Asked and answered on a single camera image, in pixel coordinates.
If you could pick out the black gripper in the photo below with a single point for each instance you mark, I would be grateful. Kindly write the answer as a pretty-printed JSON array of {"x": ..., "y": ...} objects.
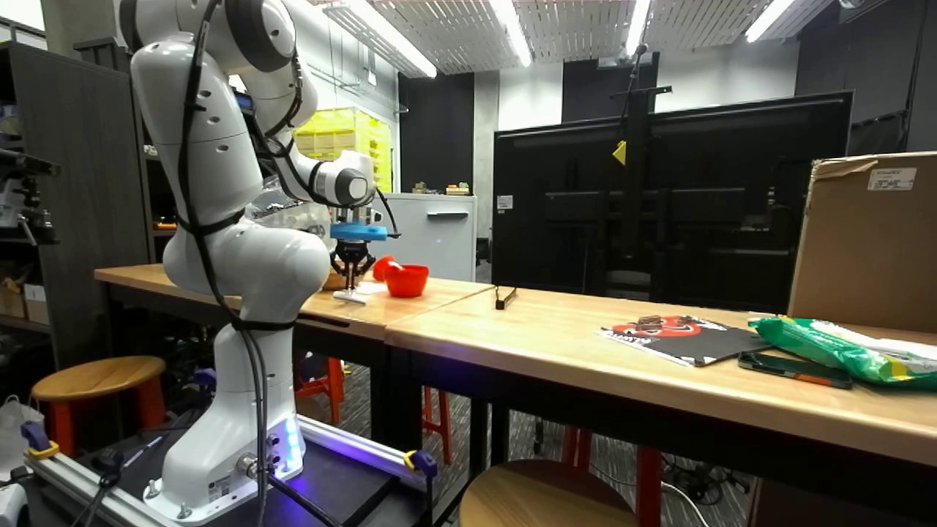
[{"x": 351, "y": 251}]

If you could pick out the white clip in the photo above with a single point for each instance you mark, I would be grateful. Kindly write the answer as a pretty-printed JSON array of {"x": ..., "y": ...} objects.
[{"x": 348, "y": 298}]

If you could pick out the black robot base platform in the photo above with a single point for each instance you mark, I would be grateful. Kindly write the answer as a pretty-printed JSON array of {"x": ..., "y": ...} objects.
[{"x": 339, "y": 485}]

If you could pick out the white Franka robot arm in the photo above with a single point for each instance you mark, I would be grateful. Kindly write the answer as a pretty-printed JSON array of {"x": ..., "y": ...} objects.
[{"x": 243, "y": 273}]

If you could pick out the black clip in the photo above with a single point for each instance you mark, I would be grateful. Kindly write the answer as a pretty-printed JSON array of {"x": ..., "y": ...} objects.
[{"x": 503, "y": 298}]

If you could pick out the white paper napkin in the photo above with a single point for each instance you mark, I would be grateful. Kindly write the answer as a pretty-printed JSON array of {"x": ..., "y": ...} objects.
[{"x": 374, "y": 288}]

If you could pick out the small red lid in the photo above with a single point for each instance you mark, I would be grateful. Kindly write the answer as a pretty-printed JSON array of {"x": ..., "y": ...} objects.
[{"x": 382, "y": 269}]

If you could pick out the red measuring cup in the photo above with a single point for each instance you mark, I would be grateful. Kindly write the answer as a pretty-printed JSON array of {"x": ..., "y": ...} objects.
[{"x": 404, "y": 282}]

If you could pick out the red metal stool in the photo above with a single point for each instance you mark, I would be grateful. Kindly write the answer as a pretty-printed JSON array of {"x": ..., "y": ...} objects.
[
  {"x": 326, "y": 386},
  {"x": 648, "y": 485}
]

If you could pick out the yellow storage bin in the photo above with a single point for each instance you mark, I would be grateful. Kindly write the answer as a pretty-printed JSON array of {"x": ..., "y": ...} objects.
[{"x": 347, "y": 137}]

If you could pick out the blue and yellow clamp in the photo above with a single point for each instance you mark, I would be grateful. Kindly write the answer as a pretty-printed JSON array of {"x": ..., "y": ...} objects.
[
  {"x": 418, "y": 463},
  {"x": 39, "y": 441}
]

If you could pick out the wooden workbench table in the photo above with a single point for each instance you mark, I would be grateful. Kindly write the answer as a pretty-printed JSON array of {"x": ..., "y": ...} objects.
[
  {"x": 136, "y": 276},
  {"x": 585, "y": 352}
]

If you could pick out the long ceiling light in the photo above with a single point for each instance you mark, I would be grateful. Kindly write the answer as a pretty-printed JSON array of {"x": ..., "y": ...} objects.
[
  {"x": 635, "y": 24},
  {"x": 385, "y": 37},
  {"x": 509, "y": 32},
  {"x": 767, "y": 20}
]

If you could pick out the wooden stool with orange legs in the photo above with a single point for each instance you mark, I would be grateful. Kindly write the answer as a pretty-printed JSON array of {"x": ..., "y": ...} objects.
[{"x": 98, "y": 380}]

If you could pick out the dark storage shelf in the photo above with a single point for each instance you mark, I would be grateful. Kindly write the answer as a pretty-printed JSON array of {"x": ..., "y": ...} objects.
[{"x": 68, "y": 195}]

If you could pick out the yellow tag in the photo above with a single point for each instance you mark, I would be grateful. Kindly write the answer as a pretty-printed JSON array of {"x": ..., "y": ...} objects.
[{"x": 619, "y": 154}]

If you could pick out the round wooden stool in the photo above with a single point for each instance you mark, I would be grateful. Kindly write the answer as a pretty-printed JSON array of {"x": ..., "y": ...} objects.
[{"x": 544, "y": 497}]

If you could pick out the red and black magazine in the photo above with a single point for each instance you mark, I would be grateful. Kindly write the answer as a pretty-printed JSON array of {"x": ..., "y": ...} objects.
[{"x": 689, "y": 339}]

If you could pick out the large black monitor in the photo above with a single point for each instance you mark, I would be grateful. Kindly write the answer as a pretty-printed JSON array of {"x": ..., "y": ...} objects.
[{"x": 702, "y": 195}]

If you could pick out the dark green flat tool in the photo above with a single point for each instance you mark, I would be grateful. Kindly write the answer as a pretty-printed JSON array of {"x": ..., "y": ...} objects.
[{"x": 790, "y": 370}]

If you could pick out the green plastic bag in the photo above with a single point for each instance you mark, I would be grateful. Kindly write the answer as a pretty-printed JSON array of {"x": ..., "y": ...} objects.
[{"x": 837, "y": 349}]

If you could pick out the brown cardboard box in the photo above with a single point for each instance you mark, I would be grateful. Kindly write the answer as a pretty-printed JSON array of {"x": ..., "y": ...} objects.
[{"x": 866, "y": 244}]

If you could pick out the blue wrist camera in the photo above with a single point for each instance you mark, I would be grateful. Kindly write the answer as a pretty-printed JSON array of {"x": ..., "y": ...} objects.
[{"x": 358, "y": 234}]

